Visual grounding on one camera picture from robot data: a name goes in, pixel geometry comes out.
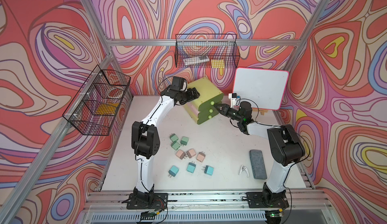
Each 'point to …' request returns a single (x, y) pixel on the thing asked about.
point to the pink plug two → (191, 153)
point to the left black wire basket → (92, 109)
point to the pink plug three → (200, 156)
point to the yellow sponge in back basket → (217, 63)
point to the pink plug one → (180, 154)
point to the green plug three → (175, 145)
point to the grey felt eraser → (258, 164)
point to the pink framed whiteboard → (264, 89)
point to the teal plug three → (208, 170)
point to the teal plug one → (173, 171)
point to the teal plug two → (191, 167)
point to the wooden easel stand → (262, 111)
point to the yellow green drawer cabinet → (202, 108)
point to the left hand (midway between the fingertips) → (196, 96)
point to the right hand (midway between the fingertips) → (214, 108)
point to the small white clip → (242, 168)
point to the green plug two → (184, 141)
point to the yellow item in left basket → (107, 109)
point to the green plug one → (173, 137)
